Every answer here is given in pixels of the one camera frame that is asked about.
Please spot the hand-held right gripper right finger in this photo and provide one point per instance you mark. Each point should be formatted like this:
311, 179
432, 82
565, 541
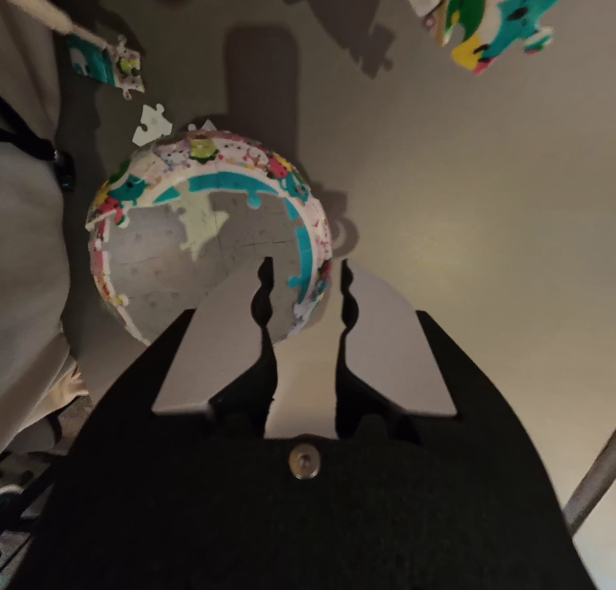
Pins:
399, 359

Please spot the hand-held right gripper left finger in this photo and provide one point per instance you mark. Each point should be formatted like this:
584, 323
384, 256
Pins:
211, 359

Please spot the pale puzzle piece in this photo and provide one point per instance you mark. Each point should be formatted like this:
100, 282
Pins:
510, 17

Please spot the colourful puzzle ball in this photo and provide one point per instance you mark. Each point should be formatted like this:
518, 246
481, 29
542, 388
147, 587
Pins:
168, 262

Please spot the white joined puzzle pieces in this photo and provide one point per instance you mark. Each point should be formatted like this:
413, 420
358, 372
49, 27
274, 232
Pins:
207, 125

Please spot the white puzzle piece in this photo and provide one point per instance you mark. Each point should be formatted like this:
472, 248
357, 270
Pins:
154, 123

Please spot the colourful joined puzzle pieces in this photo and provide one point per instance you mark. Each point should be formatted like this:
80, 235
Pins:
91, 60

